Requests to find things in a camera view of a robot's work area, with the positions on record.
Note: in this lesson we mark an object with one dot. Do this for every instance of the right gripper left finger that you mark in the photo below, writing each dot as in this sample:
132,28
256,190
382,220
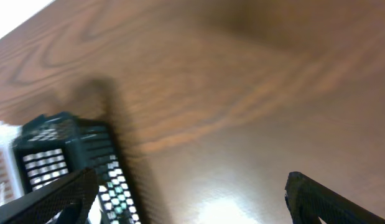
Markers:
70,197

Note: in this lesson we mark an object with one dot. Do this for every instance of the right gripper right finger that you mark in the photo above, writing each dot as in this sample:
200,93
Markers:
311,202

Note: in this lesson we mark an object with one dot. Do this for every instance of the black plastic basket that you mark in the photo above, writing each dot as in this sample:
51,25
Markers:
50,147

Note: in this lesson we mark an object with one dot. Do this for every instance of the clear plastic basket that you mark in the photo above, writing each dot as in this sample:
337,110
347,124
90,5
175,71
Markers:
10,182

